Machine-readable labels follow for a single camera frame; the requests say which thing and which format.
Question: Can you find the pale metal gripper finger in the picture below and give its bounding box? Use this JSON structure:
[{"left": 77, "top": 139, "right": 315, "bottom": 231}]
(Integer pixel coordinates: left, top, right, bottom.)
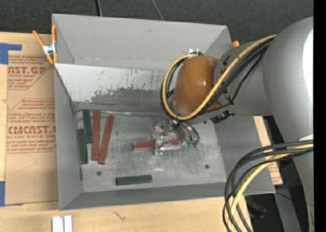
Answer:
[
  {"left": 154, "top": 145, "right": 180, "bottom": 156},
  {"left": 155, "top": 135, "right": 177, "bottom": 146}
]

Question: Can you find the red-brown block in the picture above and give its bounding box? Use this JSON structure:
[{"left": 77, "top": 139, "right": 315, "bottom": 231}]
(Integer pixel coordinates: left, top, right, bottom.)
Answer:
[
  {"left": 132, "top": 139, "right": 184, "bottom": 153},
  {"left": 92, "top": 110, "right": 102, "bottom": 161},
  {"left": 98, "top": 115, "right": 115, "bottom": 165}
]

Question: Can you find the dark green flat block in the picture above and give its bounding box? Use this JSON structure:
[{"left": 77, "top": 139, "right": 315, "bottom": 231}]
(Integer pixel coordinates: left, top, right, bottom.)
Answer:
[
  {"left": 115, "top": 174, "right": 153, "bottom": 186},
  {"left": 82, "top": 109, "right": 93, "bottom": 144},
  {"left": 77, "top": 128, "right": 89, "bottom": 165}
]

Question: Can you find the grey metal bin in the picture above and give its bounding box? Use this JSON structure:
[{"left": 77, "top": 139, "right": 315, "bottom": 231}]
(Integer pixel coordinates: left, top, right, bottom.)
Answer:
[{"left": 51, "top": 13, "right": 276, "bottom": 211}]

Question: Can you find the brown cardboard board, red print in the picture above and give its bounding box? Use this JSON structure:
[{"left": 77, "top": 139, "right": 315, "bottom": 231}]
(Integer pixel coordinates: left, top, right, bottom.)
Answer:
[{"left": 0, "top": 31, "right": 60, "bottom": 207}]

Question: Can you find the black cylinder on white bracket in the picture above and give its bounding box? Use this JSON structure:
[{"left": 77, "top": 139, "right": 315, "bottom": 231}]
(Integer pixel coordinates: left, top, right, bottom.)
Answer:
[{"left": 210, "top": 110, "right": 235, "bottom": 124}]

